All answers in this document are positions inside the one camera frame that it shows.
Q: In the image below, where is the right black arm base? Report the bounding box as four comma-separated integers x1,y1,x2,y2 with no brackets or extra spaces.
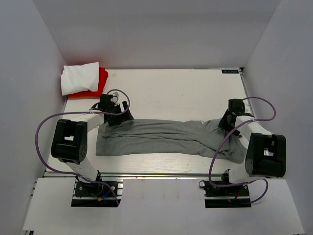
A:
199,180,251,209

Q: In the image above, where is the grey t shirt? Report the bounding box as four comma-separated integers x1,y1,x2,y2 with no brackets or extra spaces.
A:
96,119,244,164

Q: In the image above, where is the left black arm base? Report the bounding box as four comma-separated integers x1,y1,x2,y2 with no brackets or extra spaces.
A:
71,181,122,208

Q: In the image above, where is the blue table label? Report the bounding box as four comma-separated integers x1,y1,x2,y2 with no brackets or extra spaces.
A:
222,70,239,74

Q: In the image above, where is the white folded t shirt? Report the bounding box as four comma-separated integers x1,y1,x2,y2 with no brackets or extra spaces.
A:
61,62,99,95

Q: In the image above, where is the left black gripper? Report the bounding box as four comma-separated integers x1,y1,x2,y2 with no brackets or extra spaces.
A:
108,101,133,126

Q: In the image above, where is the aluminium table rail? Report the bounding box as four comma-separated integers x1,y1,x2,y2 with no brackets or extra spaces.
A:
44,171,208,178

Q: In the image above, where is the red folded t shirt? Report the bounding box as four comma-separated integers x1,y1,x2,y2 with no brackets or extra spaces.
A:
68,67,109,98

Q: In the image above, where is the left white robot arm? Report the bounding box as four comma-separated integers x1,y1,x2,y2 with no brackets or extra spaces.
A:
51,89,134,195

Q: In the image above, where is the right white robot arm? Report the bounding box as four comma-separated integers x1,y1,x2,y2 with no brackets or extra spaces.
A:
218,99,287,195

